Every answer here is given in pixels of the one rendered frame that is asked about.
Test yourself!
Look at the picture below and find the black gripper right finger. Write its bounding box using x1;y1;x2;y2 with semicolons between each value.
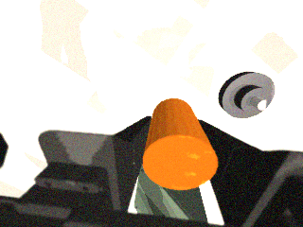
198;119;303;227

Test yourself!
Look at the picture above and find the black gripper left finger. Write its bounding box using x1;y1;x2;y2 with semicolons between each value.
38;115;152;211

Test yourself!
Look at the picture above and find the orange knob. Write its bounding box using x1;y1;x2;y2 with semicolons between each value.
143;98;217;190

